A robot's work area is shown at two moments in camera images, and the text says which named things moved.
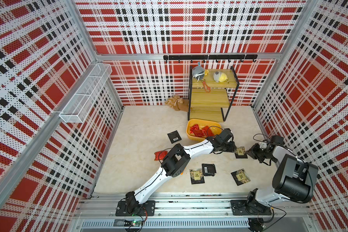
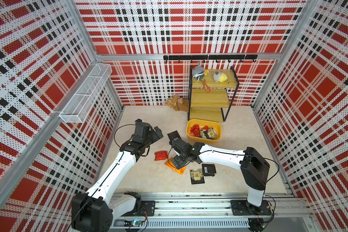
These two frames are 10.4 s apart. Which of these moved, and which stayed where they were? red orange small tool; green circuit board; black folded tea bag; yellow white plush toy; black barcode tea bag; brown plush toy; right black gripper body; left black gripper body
Moved: left black gripper body; right black gripper body
Stayed: black folded tea bag; yellow white plush toy; red orange small tool; brown plush toy; green circuit board; black barcode tea bag
